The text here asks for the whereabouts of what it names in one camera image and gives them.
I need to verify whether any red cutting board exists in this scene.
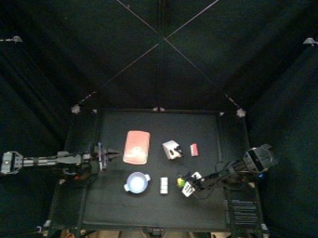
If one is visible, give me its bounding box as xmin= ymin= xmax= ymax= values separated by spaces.
xmin=121 ymin=129 xmax=151 ymax=165

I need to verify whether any white sushi roll block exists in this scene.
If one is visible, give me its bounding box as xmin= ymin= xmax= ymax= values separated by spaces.
xmin=159 ymin=176 xmax=170 ymax=195

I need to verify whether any small red toy block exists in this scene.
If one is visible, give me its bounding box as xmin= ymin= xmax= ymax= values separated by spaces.
xmin=188 ymin=142 xmax=200 ymax=157

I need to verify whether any small white box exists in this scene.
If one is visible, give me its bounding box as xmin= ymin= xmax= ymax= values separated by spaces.
xmin=161 ymin=139 xmax=186 ymax=161

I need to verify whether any white text label sticker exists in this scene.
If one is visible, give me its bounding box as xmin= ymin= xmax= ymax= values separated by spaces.
xmin=228 ymin=199 xmax=260 ymax=230

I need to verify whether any white two-handled bowl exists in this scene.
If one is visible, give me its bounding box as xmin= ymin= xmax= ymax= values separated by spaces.
xmin=121 ymin=171 xmax=151 ymax=195

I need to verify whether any thin diagonal brace wire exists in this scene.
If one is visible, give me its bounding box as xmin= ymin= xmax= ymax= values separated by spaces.
xmin=76 ymin=0 xmax=220 ymax=108
xmin=115 ymin=0 xmax=243 ymax=111

